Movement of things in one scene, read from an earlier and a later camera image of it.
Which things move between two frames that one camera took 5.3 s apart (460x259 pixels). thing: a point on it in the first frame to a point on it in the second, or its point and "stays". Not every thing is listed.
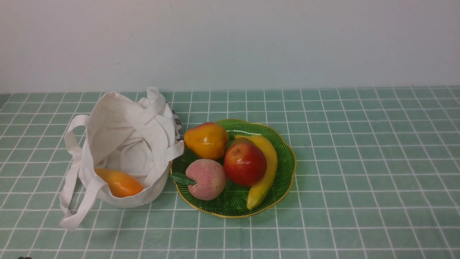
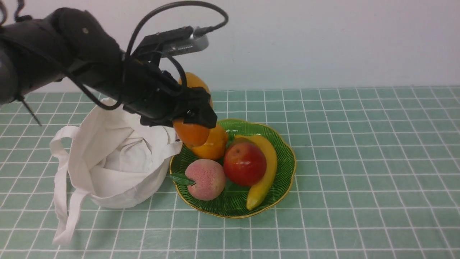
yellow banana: [263, 185] stays
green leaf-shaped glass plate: [232, 202] stays
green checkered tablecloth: [377, 177] stays
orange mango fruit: [120, 185] to [190, 135]
